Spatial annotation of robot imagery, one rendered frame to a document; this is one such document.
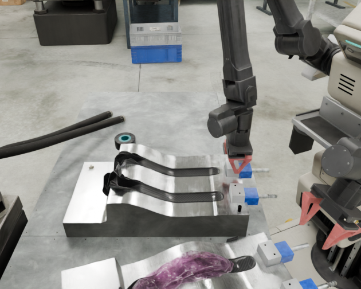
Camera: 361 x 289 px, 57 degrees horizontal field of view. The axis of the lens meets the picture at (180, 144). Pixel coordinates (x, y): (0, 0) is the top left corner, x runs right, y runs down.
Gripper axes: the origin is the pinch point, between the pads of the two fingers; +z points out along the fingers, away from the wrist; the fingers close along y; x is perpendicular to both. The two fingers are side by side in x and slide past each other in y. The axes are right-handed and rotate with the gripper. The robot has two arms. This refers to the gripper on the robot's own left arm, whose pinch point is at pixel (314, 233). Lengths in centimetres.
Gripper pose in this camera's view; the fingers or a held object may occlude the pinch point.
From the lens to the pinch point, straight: 77.4
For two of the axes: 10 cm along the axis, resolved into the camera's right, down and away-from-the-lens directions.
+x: 8.2, 1.5, 5.5
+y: 4.1, 5.4, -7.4
